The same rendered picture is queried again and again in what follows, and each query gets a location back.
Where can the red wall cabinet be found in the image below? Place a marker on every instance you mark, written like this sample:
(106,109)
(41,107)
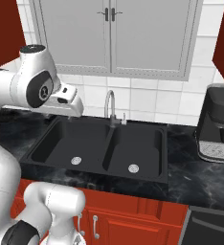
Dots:
(4,28)

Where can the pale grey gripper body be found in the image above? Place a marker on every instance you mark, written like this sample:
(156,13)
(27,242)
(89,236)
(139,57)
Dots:
(73,107)

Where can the black dishwasher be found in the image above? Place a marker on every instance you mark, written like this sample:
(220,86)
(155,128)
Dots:
(209,228)

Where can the black double sink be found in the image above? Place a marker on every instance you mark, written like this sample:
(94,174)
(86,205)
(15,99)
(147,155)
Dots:
(94,143)

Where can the silver curved tap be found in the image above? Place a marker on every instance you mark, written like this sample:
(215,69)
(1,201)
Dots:
(109,105)

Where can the black coffee machine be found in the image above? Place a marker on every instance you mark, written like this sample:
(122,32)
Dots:
(217,124)

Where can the grey window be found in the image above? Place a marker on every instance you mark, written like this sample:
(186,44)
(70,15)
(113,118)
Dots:
(75,35)

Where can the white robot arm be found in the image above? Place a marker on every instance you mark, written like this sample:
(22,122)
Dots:
(2,178)

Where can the red false drawer front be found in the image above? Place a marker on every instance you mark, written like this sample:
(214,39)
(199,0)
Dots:
(133,201)

